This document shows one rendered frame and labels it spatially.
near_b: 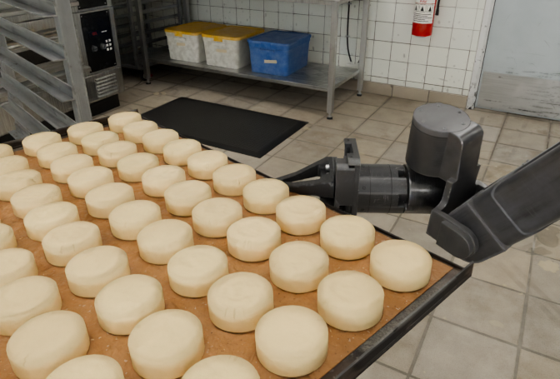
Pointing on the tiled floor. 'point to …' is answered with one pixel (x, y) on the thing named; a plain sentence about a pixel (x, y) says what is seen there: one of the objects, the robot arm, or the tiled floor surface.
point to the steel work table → (322, 81)
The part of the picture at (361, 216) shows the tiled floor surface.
